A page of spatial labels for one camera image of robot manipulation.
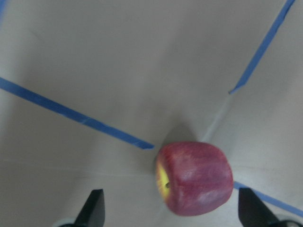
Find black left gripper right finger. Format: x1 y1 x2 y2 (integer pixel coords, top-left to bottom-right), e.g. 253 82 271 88
238 188 284 227

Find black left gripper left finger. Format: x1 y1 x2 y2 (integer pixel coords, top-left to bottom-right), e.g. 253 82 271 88
73 189 105 227

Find red apple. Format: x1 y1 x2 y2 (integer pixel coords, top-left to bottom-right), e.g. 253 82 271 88
155 141 233 217

